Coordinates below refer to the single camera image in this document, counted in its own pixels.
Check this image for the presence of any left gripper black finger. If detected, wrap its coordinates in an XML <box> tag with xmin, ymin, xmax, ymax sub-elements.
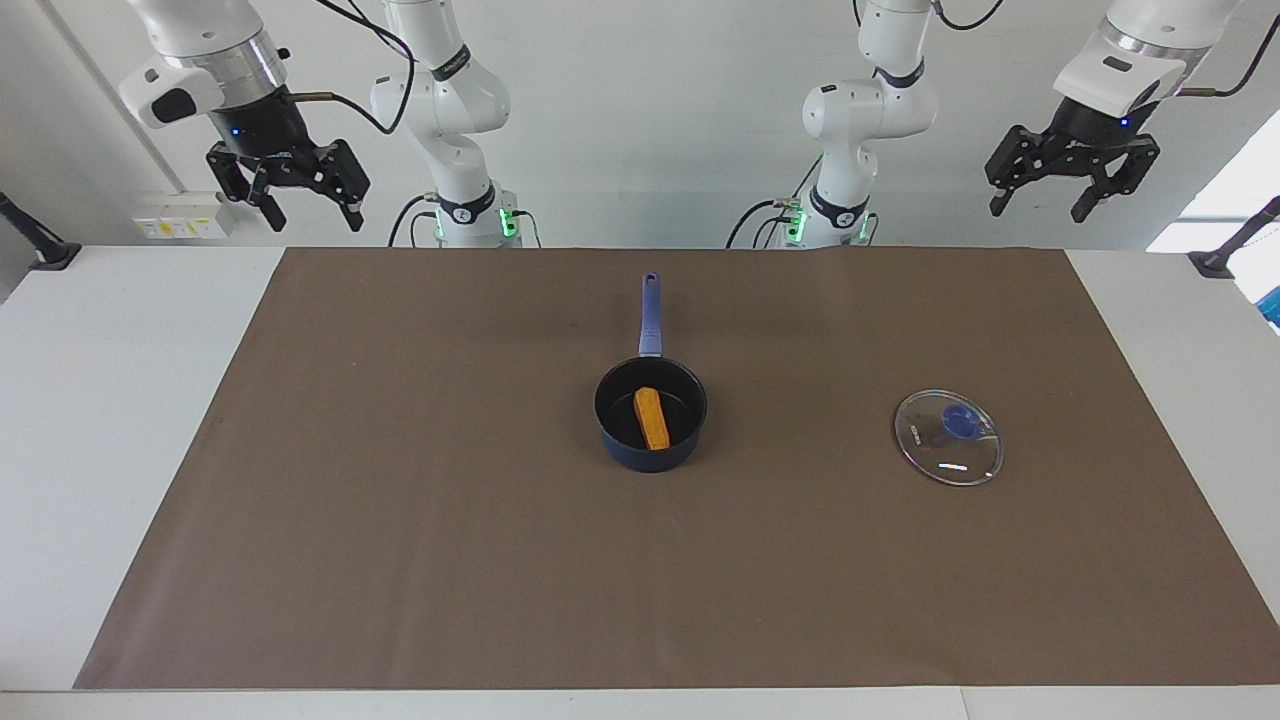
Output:
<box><xmin>985</xmin><ymin>125</ymin><xmax>1046</xmax><ymax>216</ymax></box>
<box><xmin>1070</xmin><ymin>140</ymin><xmax>1161</xmax><ymax>223</ymax></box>

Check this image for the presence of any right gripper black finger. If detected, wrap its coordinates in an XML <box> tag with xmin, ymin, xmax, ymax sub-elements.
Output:
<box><xmin>318</xmin><ymin>140</ymin><xmax>371</xmax><ymax>233</ymax></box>
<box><xmin>207</xmin><ymin>145</ymin><xmax>286</xmax><ymax>233</ymax></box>

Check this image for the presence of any glass pot lid blue knob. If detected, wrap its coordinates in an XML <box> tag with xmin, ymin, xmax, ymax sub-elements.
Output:
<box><xmin>893</xmin><ymin>389</ymin><xmax>1005</xmax><ymax>488</ymax></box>

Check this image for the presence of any yellow corn cob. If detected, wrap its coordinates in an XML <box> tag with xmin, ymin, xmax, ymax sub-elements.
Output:
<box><xmin>633</xmin><ymin>386</ymin><xmax>672</xmax><ymax>452</ymax></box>

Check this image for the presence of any brown table mat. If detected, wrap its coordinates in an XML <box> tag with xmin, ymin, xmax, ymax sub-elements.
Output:
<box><xmin>73</xmin><ymin>247</ymin><xmax>1280</xmax><ymax>691</ymax></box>

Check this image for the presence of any black base cable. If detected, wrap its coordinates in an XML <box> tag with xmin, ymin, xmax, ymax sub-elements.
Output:
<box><xmin>388</xmin><ymin>193</ymin><xmax>441</xmax><ymax>249</ymax></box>
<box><xmin>727</xmin><ymin>155</ymin><xmax>806</xmax><ymax>249</ymax></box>

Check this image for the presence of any black camera stand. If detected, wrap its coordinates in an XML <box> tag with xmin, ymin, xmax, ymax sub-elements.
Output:
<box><xmin>1188</xmin><ymin>195</ymin><xmax>1280</xmax><ymax>279</ymax></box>
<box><xmin>0</xmin><ymin>190</ymin><xmax>83</xmax><ymax>271</ymax></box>

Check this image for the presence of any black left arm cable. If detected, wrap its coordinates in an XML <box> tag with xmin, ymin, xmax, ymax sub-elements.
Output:
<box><xmin>1175</xmin><ymin>14</ymin><xmax>1280</xmax><ymax>99</ymax></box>

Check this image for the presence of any white wall cable conduit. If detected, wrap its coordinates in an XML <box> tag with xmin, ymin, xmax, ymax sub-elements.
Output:
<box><xmin>40</xmin><ymin>0</ymin><xmax>187</xmax><ymax>197</ymax></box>

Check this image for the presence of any dark blue saucepan purple handle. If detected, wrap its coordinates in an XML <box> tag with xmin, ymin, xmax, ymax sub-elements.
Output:
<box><xmin>593</xmin><ymin>272</ymin><xmax>709</xmax><ymax>474</ymax></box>

